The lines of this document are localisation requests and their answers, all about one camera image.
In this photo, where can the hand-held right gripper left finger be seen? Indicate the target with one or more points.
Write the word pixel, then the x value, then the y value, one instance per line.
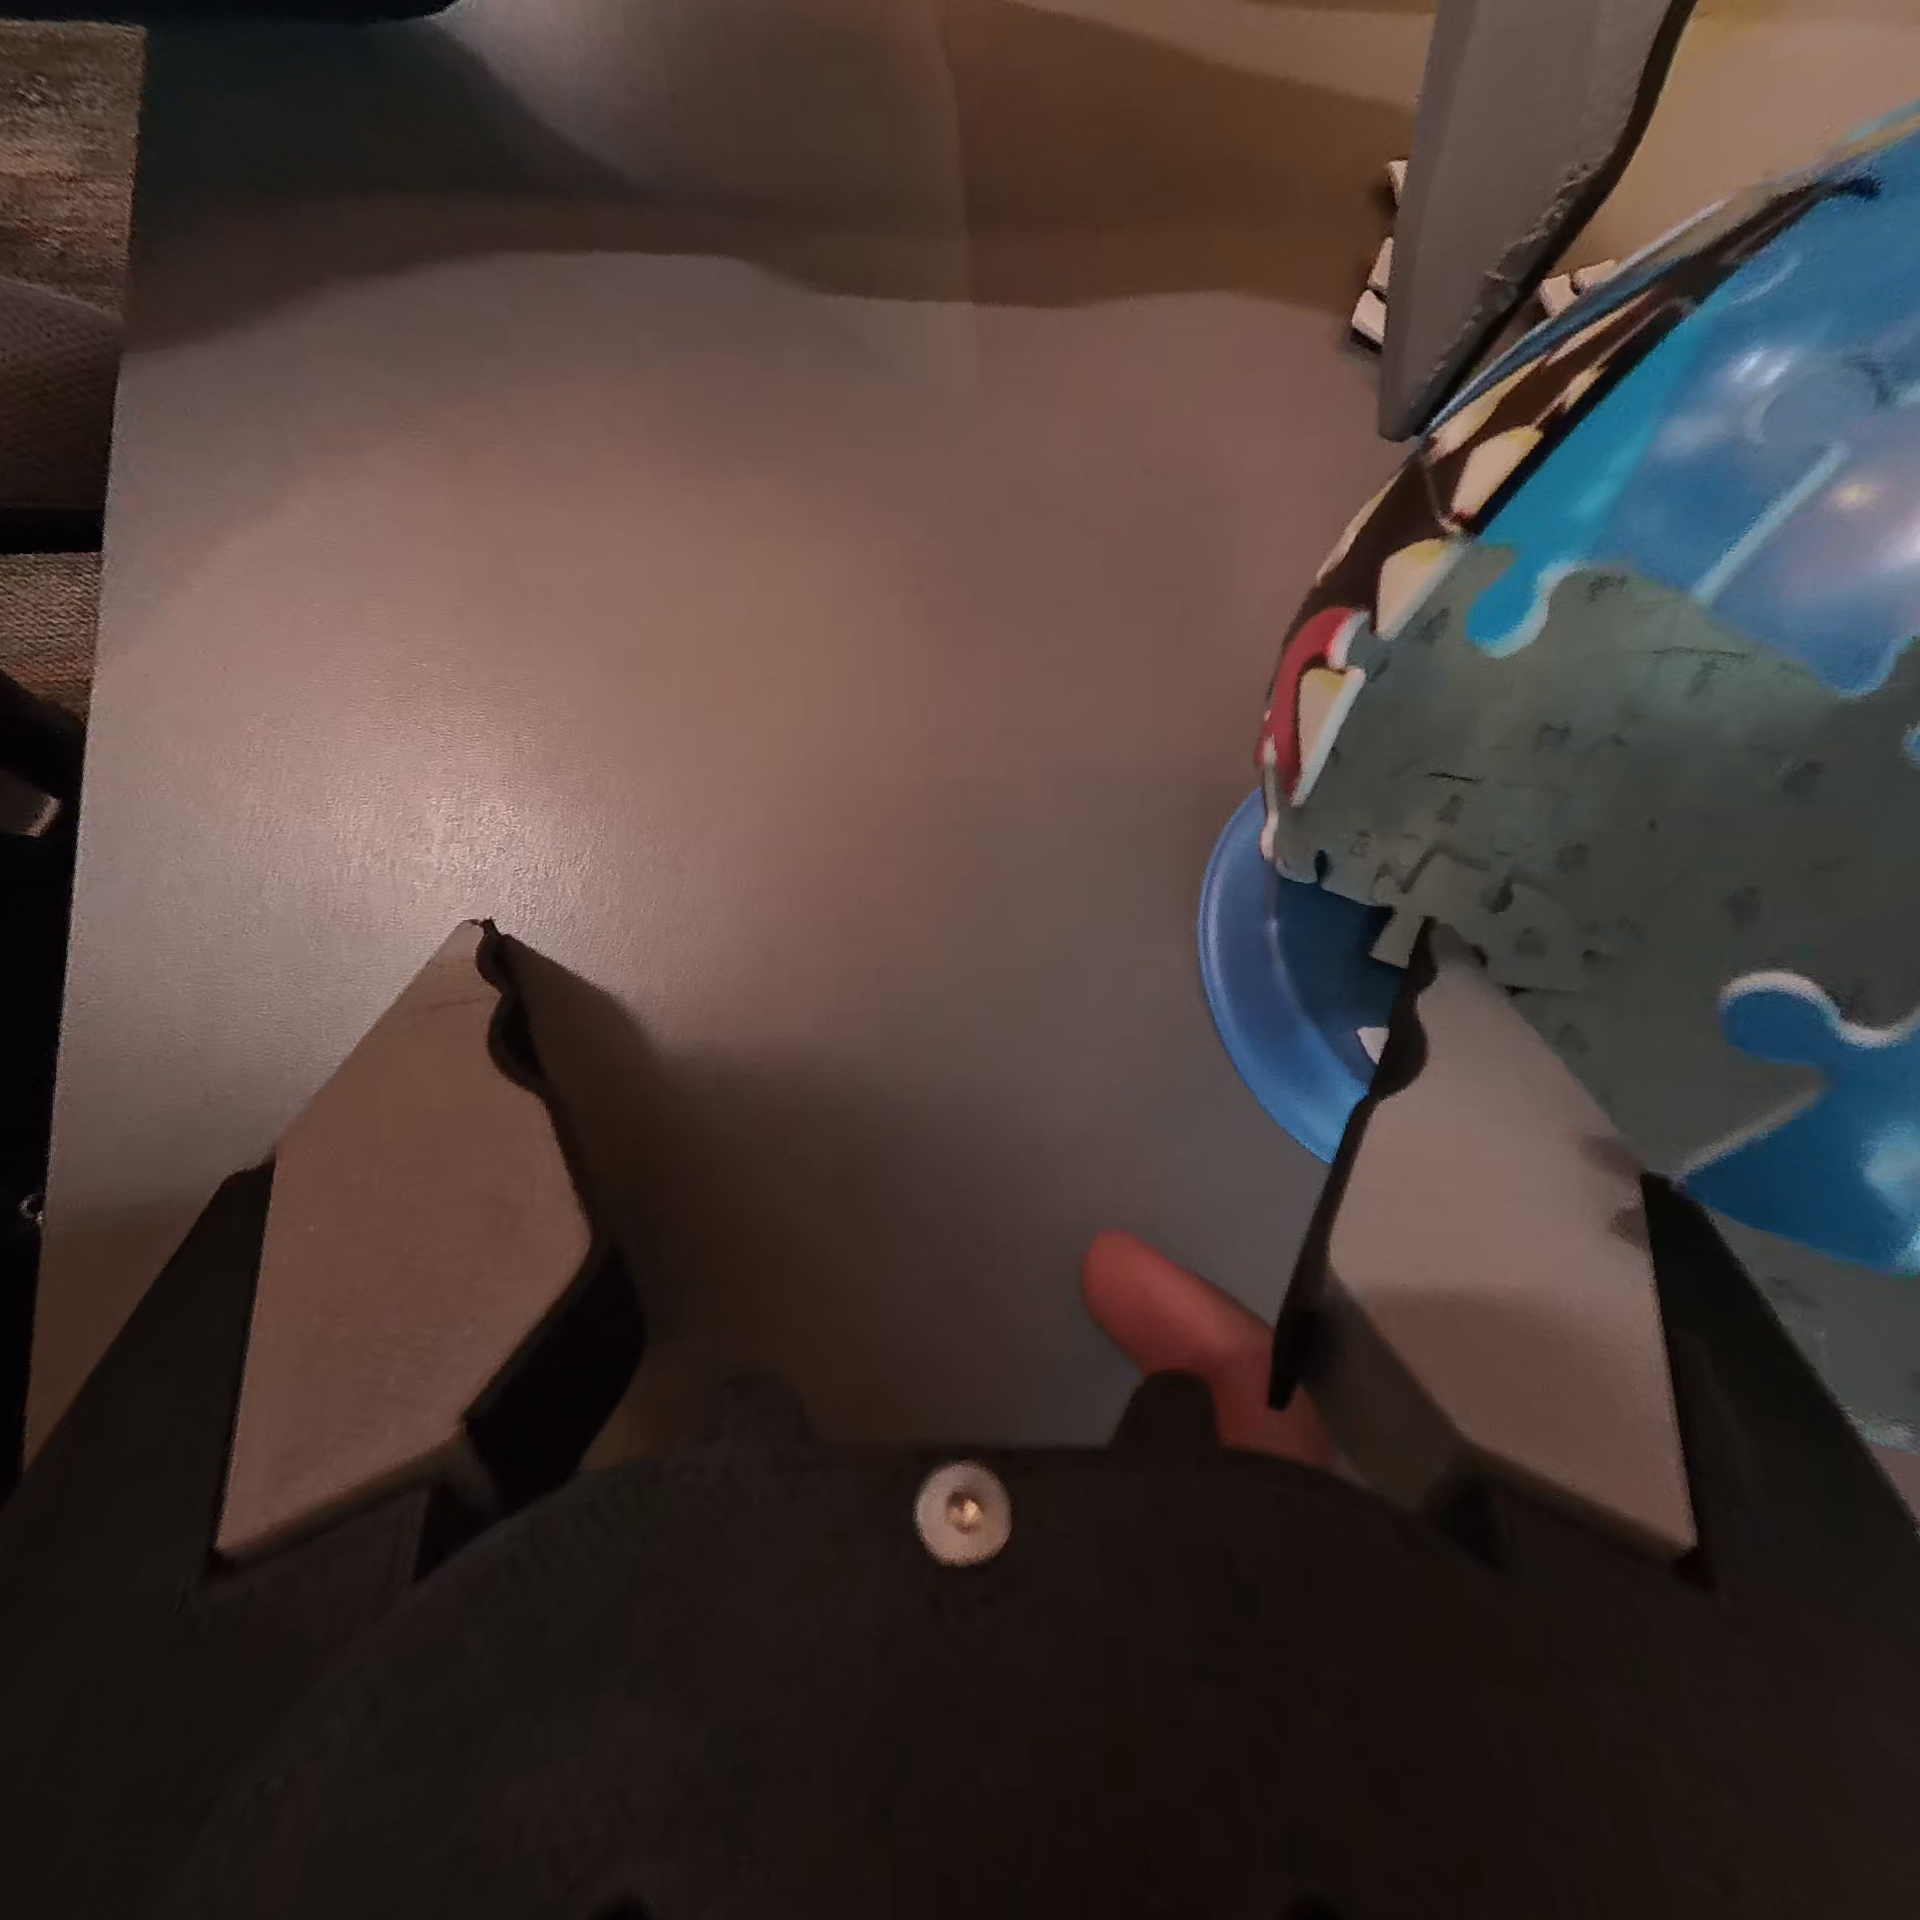
pixel 405 1246

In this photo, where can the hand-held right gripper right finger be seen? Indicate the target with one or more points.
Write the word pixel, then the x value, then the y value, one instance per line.
pixel 1516 1275

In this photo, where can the person's right hand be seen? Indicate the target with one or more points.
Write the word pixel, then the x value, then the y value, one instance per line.
pixel 1169 1320

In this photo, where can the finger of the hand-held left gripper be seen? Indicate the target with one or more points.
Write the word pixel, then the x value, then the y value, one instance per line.
pixel 1502 151

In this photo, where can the blue puzzle ball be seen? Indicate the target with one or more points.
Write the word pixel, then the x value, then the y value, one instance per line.
pixel 1650 721

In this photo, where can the blue round ball stand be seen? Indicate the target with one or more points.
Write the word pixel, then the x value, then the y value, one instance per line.
pixel 1276 991

